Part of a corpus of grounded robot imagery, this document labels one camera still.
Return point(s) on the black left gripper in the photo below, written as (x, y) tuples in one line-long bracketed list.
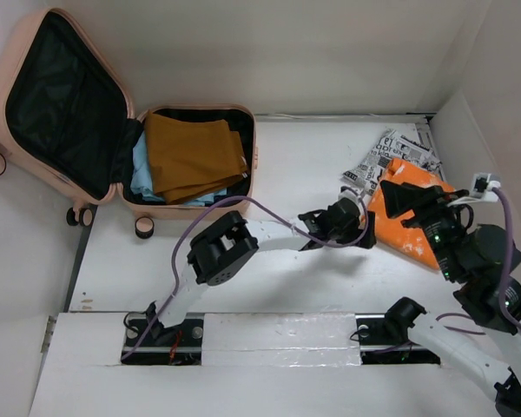
[(355, 233)]

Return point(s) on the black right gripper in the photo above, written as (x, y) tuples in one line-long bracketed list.
[(401, 196)]

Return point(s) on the black white newsprint cloth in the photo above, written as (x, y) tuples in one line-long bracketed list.
[(391, 145)]

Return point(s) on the orange white tie-dye cloth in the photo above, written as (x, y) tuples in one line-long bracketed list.
[(408, 241)]

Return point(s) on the mustard brown cloth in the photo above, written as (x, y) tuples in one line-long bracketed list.
[(191, 159)]

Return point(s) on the light blue cloth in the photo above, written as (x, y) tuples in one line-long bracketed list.
[(141, 181)]

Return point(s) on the pink hard-shell suitcase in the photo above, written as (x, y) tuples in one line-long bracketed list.
[(66, 118)]

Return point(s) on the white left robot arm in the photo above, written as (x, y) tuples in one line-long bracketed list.
[(223, 248)]

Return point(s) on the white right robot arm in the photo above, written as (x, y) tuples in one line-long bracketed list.
[(470, 232)]

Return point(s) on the white foam cover block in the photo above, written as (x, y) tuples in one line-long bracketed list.
[(279, 340)]

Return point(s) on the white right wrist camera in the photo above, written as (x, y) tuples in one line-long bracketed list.
[(483, 185)]

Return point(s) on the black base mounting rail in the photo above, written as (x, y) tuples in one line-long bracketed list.
[(183, 346)]

